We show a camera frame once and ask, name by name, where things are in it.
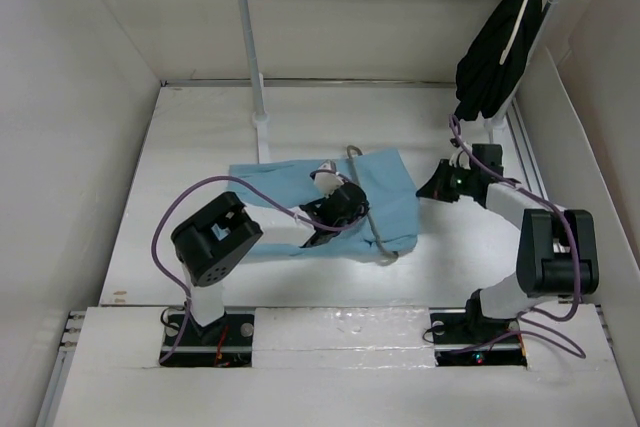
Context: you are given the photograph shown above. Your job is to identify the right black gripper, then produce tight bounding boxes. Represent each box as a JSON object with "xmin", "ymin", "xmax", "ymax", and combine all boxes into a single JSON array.
[{"xmin": 418, "ymin": 157, "xmax": 479, "ymax": 202}]

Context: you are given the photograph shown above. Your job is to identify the light blue trousers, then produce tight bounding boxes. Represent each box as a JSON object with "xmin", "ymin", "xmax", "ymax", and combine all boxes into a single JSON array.
[{"xmin": 229, "ymin": 149, "xmax": 420, "ymax": 260}]

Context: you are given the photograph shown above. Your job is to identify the grey plastic hanger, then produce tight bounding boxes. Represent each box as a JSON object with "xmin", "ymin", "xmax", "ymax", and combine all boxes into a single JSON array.
[{"xmin": 346, "ymin": 145, "xmax": 399, "ymax": 266}]

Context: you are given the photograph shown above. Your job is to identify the white plastic hanger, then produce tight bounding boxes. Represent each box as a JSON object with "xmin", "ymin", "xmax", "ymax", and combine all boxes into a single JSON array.
[{"xmin": 499, "ymin": 0, "xmax": 529, "ymax": 66}]

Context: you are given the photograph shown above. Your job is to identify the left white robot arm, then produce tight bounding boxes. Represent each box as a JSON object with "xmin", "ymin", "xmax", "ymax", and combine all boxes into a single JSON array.
[{"xmin": 171, "ymin": 179, "xmax": 370, "ymax": 344}]

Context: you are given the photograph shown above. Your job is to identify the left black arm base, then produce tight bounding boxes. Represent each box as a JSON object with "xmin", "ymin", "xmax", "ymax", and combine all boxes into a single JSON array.
[{"xmin": 159, "ymin": 308, "xmax": 255, "ymax": 368}]

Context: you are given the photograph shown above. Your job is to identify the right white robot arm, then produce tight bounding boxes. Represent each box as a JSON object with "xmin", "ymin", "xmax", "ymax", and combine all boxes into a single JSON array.
[{"xmin": 416, "ymin": 144, "xmax": 599, "ymax": 341}]

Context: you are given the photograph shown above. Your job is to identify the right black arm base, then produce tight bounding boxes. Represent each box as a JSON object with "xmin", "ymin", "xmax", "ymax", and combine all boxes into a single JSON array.
[{"xmin": 423, "ymin": 308, "xmax": 527, "ymax": 368}]

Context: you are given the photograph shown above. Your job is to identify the black hanging garment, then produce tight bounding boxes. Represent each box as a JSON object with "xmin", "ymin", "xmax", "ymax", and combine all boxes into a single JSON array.
[{"xmin": 454, "ymin": 0, "xmax": 543, "ymax": 121}]

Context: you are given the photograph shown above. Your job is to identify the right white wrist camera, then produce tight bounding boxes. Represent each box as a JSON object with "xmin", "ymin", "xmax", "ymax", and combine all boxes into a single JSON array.
[{"xmin": 449, "ymin": 149, "xmax": 470, "ymax": 169}]

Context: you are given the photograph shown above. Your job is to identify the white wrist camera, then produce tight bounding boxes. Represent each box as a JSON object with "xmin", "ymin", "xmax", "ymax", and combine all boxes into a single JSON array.
[
  {"xmin": 449, "ymin": 149, "xmax": 470, "ymax": 169},
  {"xmin": 310, "ymin": 160, "xmax": 345, "ymax": 197}
]

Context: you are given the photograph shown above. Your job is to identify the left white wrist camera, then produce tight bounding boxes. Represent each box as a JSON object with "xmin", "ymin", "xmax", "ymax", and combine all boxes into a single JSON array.
[{"xmin": 310, "ymin": 160, "xmax": 345, "ymax": 197}]

